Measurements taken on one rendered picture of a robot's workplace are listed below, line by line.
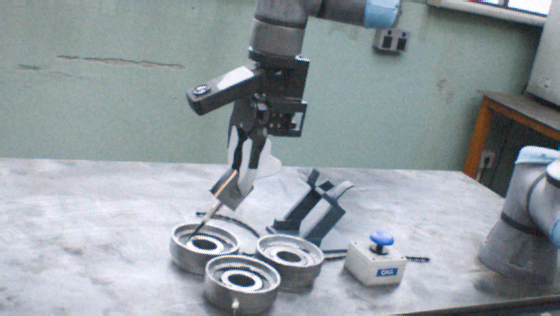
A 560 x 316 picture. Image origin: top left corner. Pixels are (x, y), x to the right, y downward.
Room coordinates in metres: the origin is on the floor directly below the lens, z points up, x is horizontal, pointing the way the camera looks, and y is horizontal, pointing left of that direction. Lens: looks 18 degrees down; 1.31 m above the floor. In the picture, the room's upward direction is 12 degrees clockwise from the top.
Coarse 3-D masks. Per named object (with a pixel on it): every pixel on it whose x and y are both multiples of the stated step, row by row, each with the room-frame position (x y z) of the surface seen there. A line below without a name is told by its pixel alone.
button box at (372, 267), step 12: (348, 252) 1.09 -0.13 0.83; (360, 252) 1.07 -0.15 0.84; (372, 252) 1.07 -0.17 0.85; (384, 252) 1.07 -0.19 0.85; (396, 252) 1.09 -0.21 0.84; (348, 264) 1.08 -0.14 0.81; (360, 264) 1.06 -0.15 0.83; (372, 264) 1.04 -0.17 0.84; (384, 264) 1.05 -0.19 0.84; (396, 264) 1.06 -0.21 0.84; (360, 276) 1.05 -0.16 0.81; (372, 276) 1.04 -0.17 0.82; (384, 276) 1.05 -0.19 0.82; (396, 276) 1.06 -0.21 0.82
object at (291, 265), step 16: (272, 240) 1.07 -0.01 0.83; (288, 240) 1.08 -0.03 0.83; (304, 240) 1.07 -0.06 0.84; (256, 256) 1.01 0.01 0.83; (272, 256) 1.02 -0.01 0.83; (288, 256) 1.05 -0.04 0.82; (304, 256) 1.04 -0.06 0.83; (320, 256) 1.04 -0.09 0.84; (288, 272) 0.97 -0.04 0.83; (304, 272) 0.98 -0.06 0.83
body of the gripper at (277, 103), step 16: (272, 64) 1.00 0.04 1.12; (288, 64) 1.01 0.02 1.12; (304, 64) 1.04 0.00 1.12; (272, 80) 1.02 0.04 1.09; (288, 80) 1.03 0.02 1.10; (304, 80) 1.04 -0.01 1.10; (256, 96) 1.00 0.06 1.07; (272, 96) 1.02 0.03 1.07; (288, 96) 1.03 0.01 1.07; (240, 112) 1.03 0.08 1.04; (256, 112) 0.99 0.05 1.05; (272, 112) 1.00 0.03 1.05; (288, 112) 1.01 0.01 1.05; (304, 112) 1.03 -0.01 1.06; (240, 128) 1.03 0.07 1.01; (272, 128) 1.02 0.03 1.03; (288, 128) 1.02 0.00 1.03
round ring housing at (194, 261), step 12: (180, 228) 1.03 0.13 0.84; (192, 228) 1.05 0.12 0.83; (204, 228) 1.05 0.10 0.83; (216, 228) 1.05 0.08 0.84; (204, 240) 1.03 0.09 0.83; (216, 240) 1.03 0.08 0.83; (228, 240) 1.04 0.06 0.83; (180, 252) 0.96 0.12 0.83; (192, 252) 0.96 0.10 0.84; (204, 252) 0.96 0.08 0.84; (216, 252) 0.99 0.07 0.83; (228, 252) 0.97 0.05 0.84; (180, 264) 0.97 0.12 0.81; (192, 264) 0.95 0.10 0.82; (204, 264) 0.96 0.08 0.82
